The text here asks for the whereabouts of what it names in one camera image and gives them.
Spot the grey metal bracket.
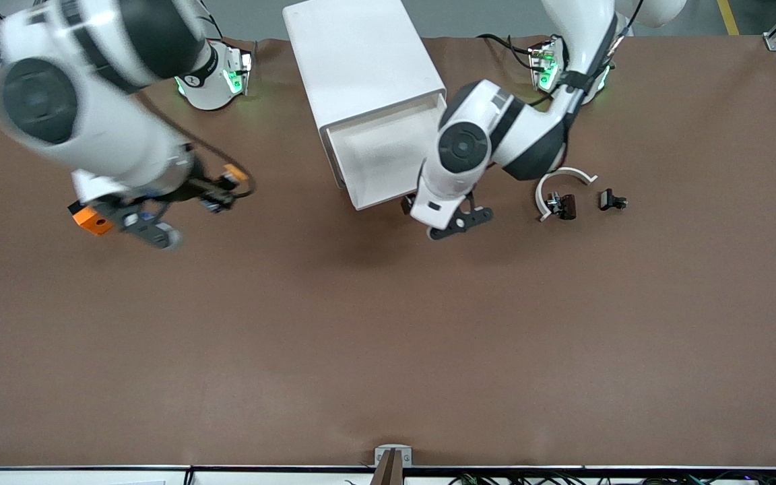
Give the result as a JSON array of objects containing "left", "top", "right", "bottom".
[{"left": 374, "top": 445, "right": 413, "bottom": 469}]

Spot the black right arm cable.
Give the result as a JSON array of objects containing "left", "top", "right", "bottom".
[{"left": 135, "top": 94, "right": 255, "bottom": 200}]

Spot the white curved plastic arc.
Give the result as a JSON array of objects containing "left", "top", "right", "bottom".
[{"left": 535, "top": 167, "right": 598, "bottom": 222}]

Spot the dark brown connector block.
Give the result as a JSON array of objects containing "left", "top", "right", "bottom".
[{"left": 546, "top": 193, "right": 577, "bottom": 221}]

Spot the orange-capped push button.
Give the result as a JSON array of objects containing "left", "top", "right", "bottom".
[{"left": 218, "top": 164, "right": 251, "bottom": 197}]

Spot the black base cable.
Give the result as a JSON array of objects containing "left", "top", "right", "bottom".
[{"left": 477, "top": 34, "right": 552, "bottom": 71}]

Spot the orange box with hole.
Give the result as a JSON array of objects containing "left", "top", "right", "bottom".
[{"left": 68, "top": 201, "right": 117, "bottom": 237}]

